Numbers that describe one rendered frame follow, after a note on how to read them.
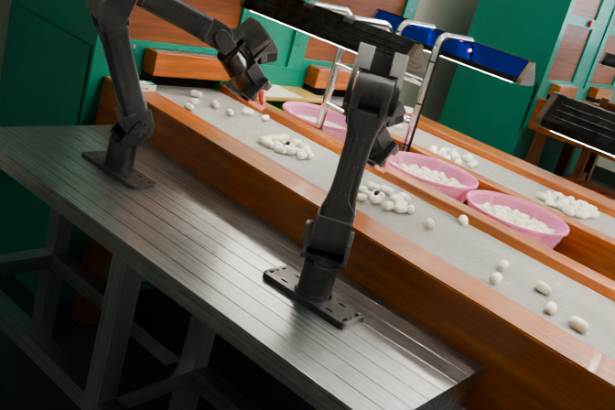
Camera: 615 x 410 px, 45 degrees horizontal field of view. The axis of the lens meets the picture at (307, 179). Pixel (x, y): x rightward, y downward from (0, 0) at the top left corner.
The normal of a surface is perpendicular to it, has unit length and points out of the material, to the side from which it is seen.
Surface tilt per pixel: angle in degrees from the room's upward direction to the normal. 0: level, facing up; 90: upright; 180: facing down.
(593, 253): 90
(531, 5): 90
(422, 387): 0
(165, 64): 90
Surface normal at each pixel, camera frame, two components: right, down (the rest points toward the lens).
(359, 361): 0.26, -0.92
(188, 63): 0.67, 0.40
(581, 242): -0.69, 0.04
